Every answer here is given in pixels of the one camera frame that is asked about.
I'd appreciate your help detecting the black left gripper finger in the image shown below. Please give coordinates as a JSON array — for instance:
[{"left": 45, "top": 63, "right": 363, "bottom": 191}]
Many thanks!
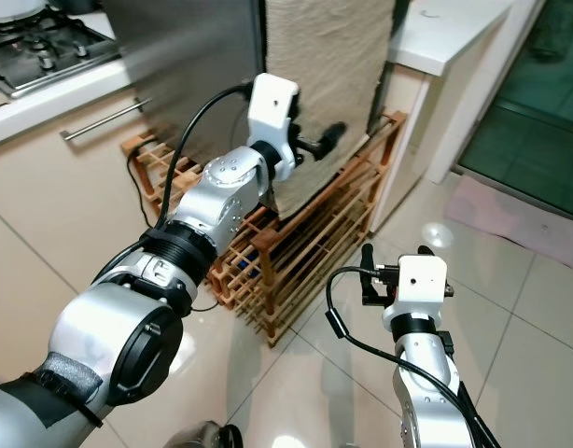
[{"left": 311, "top": 122, "right": 347, "bottom": 155}]

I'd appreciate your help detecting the beige towel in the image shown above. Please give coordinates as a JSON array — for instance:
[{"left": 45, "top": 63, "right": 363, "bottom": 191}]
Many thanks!
[{"left": 263, "top": 0, "right": 395, "bottom": 220}]

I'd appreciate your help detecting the wooden slatted rack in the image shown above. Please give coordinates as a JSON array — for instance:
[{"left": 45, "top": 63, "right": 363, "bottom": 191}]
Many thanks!
[{"left": 123, "top": 110, "right": 409, "bottom": 348}]

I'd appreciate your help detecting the pale pink rug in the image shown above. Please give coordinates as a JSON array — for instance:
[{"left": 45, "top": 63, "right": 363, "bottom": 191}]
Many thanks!
[{"left": 445, "top": 175, "right": 573, "bottom": 267}]

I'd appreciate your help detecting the white side counter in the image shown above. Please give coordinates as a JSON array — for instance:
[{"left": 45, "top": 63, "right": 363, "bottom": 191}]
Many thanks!
[{"left": 366, "top": 0, "right": 549, "bottom": 234}]

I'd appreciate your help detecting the beige kitchen base cabinet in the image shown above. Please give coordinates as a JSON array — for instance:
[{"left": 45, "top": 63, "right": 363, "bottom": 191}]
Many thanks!
[{"left": 0, "top": 84, "right": 194, "bottom": 281}]

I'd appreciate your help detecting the dark robot foot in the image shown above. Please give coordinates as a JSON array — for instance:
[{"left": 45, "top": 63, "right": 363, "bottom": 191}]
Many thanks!
[{"left": 163, "top": 422, "right": 243, "bottom": 448}]

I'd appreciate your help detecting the steel gas stove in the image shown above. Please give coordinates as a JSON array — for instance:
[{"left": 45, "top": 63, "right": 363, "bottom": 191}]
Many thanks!
[{"left": 0, "top": 17, "right": 124, "bottom": 99}]

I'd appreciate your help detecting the white pot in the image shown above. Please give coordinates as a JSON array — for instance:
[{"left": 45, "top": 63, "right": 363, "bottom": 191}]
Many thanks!
[{"left": 0, "top": 0, "right": 49, "bottom": 24}]

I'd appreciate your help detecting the black cookware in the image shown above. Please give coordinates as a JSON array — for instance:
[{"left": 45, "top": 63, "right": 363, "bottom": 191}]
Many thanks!
[{"left": 49, "top": 0, "right": 108, "bottom": 15}]

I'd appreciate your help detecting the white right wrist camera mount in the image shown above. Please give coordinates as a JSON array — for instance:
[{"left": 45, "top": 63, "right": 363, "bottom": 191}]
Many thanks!
[{"left": 382, "top": 254, "right": 451, "bottom": 332}]

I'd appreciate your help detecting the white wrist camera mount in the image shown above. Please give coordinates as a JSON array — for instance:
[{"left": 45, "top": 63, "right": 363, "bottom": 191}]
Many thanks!
[
  {"left": 249, "top": 73, "right": 301, "bottom": 160},
  {"left": 382, "top": 254, "right": 451, "bottom": 332}
]

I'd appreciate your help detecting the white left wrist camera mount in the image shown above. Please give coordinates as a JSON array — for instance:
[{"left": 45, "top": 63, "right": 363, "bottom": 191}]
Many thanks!
[{"left": 249, "top": 73, "right": 301, "bottom": 160}]

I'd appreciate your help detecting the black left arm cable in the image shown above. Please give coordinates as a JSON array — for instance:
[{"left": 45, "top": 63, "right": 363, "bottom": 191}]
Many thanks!
[{"left": 175, "top": 84, "right": 252, "bottom": 230}]

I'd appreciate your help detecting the black power cable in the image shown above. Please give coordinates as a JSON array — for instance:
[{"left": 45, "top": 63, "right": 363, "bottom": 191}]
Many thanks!
[{"left": 128, "top": 140, "right": 166, "bottom": 239}]

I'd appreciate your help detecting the steel drawer handle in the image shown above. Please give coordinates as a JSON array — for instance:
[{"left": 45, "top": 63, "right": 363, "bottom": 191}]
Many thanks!
[{"left": 59, "top": 98, "right": 149, "bottom": 143}]

